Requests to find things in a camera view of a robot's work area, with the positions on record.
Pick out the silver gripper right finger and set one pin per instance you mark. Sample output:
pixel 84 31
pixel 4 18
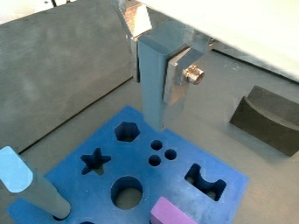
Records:
pixel 183 72

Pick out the purple rectangular block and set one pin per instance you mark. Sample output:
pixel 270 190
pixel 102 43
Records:
pixel 166 213

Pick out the light blue rectangular block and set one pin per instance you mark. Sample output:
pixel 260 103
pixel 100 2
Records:
pixel 158 46

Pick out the light blue double-round block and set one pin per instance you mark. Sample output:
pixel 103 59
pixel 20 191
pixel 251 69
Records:
pixel 28 184

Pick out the blue shape sorter board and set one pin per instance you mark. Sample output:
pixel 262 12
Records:
pixel 124 168

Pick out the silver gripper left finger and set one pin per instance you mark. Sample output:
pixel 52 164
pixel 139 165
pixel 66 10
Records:
pixel 134 17

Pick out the black curved fixture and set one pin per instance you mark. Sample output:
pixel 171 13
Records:
pixel 268 117

